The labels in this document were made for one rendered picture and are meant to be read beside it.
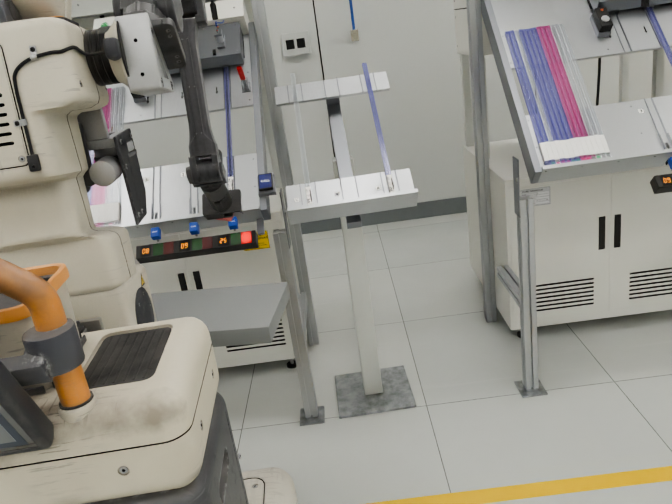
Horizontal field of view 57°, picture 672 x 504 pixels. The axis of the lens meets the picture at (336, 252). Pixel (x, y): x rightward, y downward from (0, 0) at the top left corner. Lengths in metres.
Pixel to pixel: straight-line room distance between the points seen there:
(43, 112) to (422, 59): 2.88
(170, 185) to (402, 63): 2.09
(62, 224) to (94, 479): 0.45
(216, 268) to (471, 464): 1.04
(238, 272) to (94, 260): 1.12
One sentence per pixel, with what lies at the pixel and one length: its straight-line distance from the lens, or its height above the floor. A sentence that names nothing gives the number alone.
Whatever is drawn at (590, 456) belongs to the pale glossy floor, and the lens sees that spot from 1.88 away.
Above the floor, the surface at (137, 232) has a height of 0.70.
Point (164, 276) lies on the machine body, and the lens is 2.21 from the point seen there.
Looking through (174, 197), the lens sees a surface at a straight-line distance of 1.84.
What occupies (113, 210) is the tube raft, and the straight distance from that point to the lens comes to 1.88.
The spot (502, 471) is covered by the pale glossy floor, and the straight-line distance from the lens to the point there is 1.81.
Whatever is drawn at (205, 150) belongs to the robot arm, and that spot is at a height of 0.94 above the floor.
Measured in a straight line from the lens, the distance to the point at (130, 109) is 2.08.
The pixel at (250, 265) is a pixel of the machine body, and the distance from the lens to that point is 2.14.
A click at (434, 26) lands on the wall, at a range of 3.68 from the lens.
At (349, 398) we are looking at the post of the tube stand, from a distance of 2.11.
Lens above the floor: 1.17
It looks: 20 degrees down
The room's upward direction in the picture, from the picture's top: 8 degrees counter-clockwise
